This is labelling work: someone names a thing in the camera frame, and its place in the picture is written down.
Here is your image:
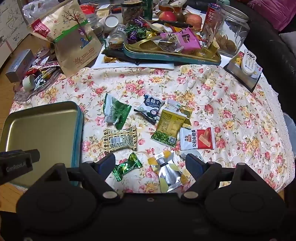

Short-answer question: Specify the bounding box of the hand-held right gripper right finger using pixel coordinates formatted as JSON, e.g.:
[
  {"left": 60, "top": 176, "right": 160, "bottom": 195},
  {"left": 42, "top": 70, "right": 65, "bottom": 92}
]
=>
[{"left": 180, "top": 153, "right": 261, "bottom": 202}]

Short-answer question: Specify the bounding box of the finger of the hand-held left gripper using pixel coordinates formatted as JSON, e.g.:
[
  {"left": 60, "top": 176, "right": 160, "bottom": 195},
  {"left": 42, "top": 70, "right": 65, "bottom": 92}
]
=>
[{"left": 22, "top": 149, "right": 40, "bottom": 164}]

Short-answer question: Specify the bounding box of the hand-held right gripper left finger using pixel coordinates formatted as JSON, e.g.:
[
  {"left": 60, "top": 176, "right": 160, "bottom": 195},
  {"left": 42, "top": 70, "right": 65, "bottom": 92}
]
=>
[{"left": 38, "top": 153, "right": 121, "bottom": 202}]

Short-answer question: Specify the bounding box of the green foil candy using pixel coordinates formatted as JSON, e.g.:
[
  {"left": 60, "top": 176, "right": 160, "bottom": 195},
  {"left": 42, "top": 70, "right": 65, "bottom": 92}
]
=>
[{"left": 112, "top": 153, "right": 143, "bottom": 182}]

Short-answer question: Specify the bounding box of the gold teal-rimmed tin tray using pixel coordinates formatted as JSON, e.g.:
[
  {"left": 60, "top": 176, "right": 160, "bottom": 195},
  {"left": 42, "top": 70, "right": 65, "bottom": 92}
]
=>
[
  {"left": 123, "top": 38, "right": 222, "bottom": 66},
  {"left": 0, "top": 101, "right": 84, "bottom": 187}
]

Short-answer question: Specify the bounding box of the silver yellow snack packet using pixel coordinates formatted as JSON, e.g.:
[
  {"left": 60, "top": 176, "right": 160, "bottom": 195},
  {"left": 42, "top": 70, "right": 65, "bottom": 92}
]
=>
[{"left": 148, "top": 151, "right": 186, "bottom": 193}]

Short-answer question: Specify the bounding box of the gold black patterned snack packet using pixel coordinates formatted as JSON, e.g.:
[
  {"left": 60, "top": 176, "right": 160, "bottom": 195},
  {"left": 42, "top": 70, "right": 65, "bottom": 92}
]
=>
[{"left": 103, "top": 126, "right": 138, "bottom": 154}]

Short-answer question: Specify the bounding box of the red white snack packet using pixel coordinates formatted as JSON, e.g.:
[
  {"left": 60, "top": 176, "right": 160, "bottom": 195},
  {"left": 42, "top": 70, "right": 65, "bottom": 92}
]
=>
[{"left": 180, "top": 127, "right": 216, "bottom": 151}]

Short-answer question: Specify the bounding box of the yellow green snack packet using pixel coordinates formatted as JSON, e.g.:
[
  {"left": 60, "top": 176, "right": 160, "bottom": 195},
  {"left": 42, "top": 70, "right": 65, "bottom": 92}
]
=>
[{"left": 151, "top": 109, "right": 187, "bottom": 148}]

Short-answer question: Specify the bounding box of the small white green snack packet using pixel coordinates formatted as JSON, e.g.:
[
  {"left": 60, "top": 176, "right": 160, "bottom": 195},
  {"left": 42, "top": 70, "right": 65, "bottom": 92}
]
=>
[{"left": 166, "top": 99, "right": 181, "bottom": 112}]

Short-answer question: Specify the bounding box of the blue white snack packet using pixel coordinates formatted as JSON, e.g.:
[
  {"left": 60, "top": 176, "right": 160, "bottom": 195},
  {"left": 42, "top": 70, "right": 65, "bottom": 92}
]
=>
[{"left": 134, "top": 94, "right": 166, "bottom": 125}]

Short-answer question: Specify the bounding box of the glass jar of brown snacks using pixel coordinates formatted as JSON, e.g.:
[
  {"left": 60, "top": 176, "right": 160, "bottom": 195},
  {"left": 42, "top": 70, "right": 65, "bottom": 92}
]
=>
[{"left": 121, "top": 0, "right": 142, "bottom": 25}]

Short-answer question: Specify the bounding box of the floral tablecloth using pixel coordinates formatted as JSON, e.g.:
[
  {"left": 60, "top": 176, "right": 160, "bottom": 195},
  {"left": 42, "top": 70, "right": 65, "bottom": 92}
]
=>
[{"left": 9, "top": 64, "right": 295, "bottom": 193}]

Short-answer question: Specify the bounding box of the pile of mixed snack packets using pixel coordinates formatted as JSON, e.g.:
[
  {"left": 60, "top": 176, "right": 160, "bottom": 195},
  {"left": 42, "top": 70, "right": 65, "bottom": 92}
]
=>
[{"left": 25, "top": 47, "right": 61, "bottom": 92}]

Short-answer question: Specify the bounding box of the grey cardboard box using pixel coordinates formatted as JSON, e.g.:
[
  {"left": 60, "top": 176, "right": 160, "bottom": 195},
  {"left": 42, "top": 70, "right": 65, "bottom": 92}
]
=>
[{"left": 5, "top": 49, "right": 37, "bottom": 83}]

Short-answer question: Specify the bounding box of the printed square box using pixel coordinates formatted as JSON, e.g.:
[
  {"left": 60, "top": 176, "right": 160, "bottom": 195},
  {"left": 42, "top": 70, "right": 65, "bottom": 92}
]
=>
[{"left": 223, "top": 51, "right": 264, "bottom": 92}]

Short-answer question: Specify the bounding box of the grey plastic bin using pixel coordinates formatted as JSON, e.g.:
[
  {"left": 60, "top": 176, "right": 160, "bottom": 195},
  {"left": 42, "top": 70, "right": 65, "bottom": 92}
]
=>
[{"left": 282, "top": 112, "right": 296, "bottom": 141}]

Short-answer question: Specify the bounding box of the white remote control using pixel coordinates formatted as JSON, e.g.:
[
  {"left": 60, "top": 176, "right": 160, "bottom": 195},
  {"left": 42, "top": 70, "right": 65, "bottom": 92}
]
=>
[{"left": 240, "top": 49, "right": 258, "bottom": 76}]

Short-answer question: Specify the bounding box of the clear dark snack packet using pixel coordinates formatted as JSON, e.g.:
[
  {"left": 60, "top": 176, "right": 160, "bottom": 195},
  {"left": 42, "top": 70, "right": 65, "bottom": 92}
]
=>
[{"left": 151, "top": 40, "right": 184, "bottom": 53}]

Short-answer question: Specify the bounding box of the kraft paper bag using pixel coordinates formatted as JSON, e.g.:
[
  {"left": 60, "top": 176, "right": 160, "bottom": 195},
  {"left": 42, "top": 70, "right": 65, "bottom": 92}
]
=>
[{"left": 29, "top": 0, "right": 102, "bottom": 77}]

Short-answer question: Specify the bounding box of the small clear plastic jar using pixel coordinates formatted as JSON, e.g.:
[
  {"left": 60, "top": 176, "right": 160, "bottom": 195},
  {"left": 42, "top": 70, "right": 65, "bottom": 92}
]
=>
[{"left": 107, "top": 24, "right": 127, "bottom": 51}]

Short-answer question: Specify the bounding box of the pink snack bag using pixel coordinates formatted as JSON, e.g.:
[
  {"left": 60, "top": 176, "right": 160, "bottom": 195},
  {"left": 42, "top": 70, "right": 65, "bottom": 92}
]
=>
[{"left": 159, "top": 27, "right": 201, "bottom": 52}]

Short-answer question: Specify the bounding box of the white scribbled board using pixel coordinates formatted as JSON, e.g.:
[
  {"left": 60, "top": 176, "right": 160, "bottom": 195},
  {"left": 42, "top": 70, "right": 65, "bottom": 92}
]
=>
[{"left": 0, "top": 0, "right": 31, "bottom": 68}]

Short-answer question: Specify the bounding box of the pile of foil candies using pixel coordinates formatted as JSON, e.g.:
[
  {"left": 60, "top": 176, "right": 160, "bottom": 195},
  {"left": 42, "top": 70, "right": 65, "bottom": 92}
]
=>
[{"left": 124, "top": 19, "right": 160, "bottom": 45}]

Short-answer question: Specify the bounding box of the black sofa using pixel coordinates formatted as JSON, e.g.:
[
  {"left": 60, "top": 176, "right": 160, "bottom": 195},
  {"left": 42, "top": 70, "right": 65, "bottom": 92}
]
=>
[{"left": 240, "top": 0, "right": 296, "bottom": 116}]

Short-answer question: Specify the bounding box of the large glass jar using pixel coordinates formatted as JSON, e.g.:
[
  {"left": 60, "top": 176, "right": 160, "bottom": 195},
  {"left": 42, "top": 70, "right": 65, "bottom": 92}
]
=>
[{"left": 201, "top": 5, "right": 250, "bottom": 57}]

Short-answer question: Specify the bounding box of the white cup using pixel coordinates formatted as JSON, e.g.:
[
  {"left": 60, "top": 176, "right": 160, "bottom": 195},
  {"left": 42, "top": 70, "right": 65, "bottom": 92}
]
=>
[{"left": 105, "top": 16, "right": 119, "bottom": 28}]

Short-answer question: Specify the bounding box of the red yellow apple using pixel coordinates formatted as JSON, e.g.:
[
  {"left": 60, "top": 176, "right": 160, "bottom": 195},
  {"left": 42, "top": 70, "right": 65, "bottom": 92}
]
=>
[{"left": 186, "top": 13, "right": 204, "bottom": 29}]

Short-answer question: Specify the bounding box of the clear plastic bag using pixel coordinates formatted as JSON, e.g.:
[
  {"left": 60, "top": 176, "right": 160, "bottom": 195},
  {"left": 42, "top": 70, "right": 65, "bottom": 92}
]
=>
[{"left": 23, "top": 0, "right": 64, "bottom": 19}]

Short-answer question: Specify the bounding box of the green can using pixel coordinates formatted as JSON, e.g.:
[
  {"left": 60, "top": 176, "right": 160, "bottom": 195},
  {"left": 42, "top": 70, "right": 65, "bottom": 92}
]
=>
[{"left": 142, "top": 0, "right": 153, "bottom": 21}]

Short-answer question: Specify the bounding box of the pink cushion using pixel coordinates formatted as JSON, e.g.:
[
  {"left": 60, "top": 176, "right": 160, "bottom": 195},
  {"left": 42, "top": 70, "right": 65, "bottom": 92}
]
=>
[{"left": 247, "top": 0, "right": 296, "bottom": 32}]

